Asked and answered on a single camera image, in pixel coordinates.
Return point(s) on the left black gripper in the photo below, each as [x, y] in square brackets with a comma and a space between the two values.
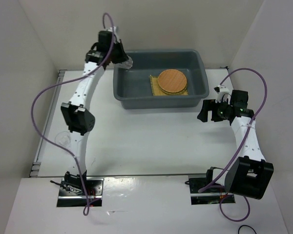
[123, 56]

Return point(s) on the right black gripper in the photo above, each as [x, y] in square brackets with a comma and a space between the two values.
[203, 114]

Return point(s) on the clear plastic cup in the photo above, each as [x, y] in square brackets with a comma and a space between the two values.
[126, 64]
[63, 139]

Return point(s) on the square bamboo mat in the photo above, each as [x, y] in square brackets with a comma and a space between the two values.
[157, 91]

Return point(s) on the orange round woven coaster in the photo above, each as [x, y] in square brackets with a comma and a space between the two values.
[172, 80]

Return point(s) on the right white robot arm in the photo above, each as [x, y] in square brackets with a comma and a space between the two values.
[248, 173]

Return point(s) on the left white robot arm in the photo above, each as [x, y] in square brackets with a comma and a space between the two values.
[108, 49]

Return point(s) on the grey plastic bin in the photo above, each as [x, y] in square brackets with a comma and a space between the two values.
[133, 87]

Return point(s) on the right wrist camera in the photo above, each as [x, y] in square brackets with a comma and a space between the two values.
[222, 92]

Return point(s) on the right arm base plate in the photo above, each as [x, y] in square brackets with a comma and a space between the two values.
[209, 196]

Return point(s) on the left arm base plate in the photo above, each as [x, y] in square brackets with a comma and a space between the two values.
[70, 196]

